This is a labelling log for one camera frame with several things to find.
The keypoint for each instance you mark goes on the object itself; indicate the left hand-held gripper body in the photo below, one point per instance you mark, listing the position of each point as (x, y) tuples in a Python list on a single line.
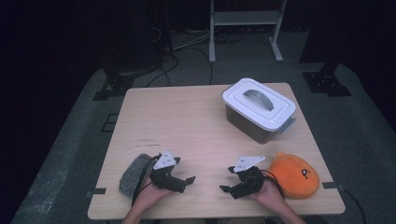
[(166, 182)]

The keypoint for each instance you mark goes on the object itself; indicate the orange plush toy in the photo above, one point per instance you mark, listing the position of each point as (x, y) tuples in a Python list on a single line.
[(292, 177)]

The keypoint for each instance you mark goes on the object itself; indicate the black tape strip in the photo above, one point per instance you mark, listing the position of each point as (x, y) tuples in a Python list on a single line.
[(332, 185), (96, 192)]

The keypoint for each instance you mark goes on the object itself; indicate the grey fuzzy cloth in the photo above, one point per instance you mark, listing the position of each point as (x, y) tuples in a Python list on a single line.
[(135, 175)]

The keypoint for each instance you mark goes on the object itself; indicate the white metal stand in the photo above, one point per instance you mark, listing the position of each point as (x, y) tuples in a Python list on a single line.
[(246, 18)]

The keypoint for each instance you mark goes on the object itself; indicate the black tape square on floor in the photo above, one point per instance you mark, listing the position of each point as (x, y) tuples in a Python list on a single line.
[(109, 123)]

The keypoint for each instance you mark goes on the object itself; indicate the person's left hand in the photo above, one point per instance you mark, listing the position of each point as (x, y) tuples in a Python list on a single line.
[(149, 194)]

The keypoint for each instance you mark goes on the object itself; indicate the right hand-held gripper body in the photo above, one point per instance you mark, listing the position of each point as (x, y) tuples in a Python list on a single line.
[(249, 183)]

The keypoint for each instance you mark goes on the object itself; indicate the person's right hand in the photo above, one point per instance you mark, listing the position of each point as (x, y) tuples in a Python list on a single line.
[(269, 194)]

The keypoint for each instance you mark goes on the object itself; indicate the transparent storage box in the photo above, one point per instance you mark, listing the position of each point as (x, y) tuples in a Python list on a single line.
[(249, 127)]

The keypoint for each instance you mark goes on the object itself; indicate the black stand base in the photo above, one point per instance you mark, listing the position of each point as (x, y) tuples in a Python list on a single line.
[(118, 84), (325, 82)]

